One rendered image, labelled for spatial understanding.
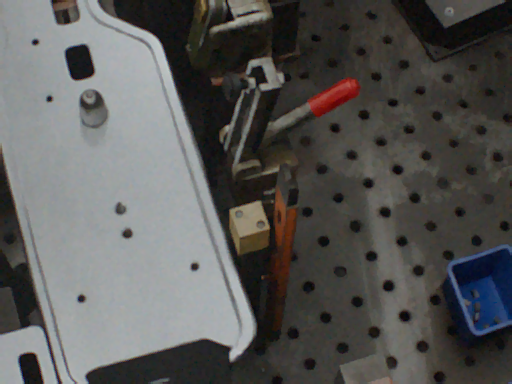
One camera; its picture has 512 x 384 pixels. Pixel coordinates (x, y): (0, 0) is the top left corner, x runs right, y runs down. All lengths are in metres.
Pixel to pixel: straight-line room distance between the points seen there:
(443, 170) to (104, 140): 0.56
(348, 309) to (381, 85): 0.36
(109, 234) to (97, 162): 0.09
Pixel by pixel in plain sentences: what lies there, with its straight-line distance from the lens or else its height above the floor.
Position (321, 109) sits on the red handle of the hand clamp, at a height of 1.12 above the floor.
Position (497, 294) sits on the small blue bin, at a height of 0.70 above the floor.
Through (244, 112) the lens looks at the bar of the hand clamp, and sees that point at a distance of 1.10.
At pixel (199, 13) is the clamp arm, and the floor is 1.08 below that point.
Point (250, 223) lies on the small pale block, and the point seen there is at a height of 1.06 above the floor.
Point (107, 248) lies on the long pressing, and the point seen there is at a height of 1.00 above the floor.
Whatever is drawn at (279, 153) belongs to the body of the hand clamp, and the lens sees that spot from 1.17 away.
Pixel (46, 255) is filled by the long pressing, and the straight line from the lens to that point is 1.19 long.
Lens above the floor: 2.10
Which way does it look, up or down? 66 degrees down
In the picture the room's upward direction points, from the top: 3 degrees clockwise
